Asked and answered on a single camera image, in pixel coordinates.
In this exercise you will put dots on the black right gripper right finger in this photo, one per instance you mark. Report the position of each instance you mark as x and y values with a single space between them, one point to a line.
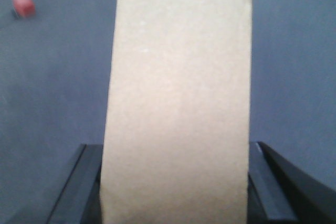
280 192

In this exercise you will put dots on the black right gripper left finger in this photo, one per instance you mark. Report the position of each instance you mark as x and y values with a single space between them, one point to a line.
78 201

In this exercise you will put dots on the tall brown cardboard box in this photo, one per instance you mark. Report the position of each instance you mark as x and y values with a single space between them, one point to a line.
176 139

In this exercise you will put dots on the small red block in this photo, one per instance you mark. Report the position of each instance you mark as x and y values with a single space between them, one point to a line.
24 8

